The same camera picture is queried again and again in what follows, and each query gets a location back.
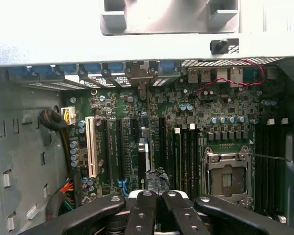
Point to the short black expansion slot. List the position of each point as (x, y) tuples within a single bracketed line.
[(134, 127)]

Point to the white power connector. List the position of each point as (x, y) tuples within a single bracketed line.
[(69, 115)]

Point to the grey printed parts rack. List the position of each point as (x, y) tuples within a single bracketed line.
[(166, 17)]

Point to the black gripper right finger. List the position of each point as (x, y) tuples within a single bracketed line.
[(183, 218)]

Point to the blue card retention latch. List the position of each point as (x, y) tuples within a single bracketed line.
[(44, 69), (116, 67), (170, 71), (92, 68), (67, 69)]

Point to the open black PC case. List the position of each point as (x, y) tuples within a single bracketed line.
[(14, 147)]

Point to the CPU socket locking lever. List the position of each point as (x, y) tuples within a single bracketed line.
[(272, 157)]

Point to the CPU socket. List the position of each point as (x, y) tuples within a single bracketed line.
[(229, 178)]

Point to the green motherboard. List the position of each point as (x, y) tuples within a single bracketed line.
[(176, 102)]

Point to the white PCI expansion slot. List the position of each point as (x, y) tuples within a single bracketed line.
[(91, 147)]

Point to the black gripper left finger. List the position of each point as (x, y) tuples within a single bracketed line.
[(142, 215)]

